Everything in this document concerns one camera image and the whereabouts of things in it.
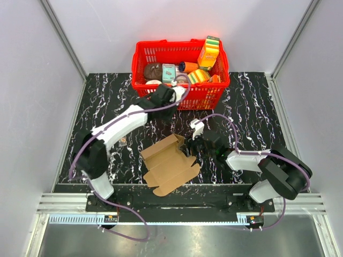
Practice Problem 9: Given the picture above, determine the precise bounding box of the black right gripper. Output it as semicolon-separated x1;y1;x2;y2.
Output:
178;129;215;158

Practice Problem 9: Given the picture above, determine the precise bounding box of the brown cardboard box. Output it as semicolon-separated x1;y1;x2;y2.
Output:
140;134;200;197

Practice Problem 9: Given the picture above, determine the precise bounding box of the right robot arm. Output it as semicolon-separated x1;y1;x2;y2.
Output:
180;131;312;212

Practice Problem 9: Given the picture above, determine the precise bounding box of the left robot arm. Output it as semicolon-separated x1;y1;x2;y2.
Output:
69;84;186;212

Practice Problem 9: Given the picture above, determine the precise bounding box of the pink small box in basket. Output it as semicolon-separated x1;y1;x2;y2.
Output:
175;65;188;84

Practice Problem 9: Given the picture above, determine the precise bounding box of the teal snack box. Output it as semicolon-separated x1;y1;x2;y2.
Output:
162;64;176;84

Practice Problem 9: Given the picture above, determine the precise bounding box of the yellow green striped box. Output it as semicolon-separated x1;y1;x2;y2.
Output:
188;69;211;84

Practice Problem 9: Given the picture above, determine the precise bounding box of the white round lid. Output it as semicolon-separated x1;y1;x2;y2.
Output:
146;80;162;85

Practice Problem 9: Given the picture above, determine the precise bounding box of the brown round cookie pack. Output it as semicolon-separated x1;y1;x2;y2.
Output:
143;62;163;81

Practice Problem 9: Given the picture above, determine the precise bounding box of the orange tube with blue cap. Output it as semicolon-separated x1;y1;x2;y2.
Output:
178;62;198;73

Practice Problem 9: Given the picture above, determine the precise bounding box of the red plastic shopping basket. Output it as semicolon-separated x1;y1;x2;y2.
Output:
131;39;230;110

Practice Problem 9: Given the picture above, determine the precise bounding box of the small orange packet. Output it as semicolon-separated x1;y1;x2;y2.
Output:
207;74;221;83

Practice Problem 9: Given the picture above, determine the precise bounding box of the small clear plastic bag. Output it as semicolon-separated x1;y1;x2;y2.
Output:
118;137;127;147

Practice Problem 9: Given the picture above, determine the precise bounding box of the tall orange yellow carton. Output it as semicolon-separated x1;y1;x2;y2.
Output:
197;36;220;71

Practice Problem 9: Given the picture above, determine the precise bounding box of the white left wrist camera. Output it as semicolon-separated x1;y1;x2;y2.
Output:
170;81;186;103

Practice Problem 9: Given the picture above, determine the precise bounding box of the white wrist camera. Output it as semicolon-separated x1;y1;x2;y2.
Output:
170;81;186;103
190;119;204;140

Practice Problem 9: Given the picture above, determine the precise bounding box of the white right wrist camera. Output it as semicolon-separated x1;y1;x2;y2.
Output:
190;119;204;140

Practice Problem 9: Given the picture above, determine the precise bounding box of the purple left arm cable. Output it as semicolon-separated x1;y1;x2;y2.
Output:
68;74;191;243

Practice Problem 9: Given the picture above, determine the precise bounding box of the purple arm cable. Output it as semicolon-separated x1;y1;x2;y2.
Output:
194;114;311;231
68;74;191;243

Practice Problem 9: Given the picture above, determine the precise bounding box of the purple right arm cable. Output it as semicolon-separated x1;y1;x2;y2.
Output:
194;114;311;231

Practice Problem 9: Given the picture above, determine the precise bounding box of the aluminium frame rail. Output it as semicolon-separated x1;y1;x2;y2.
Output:
38;0;88;81

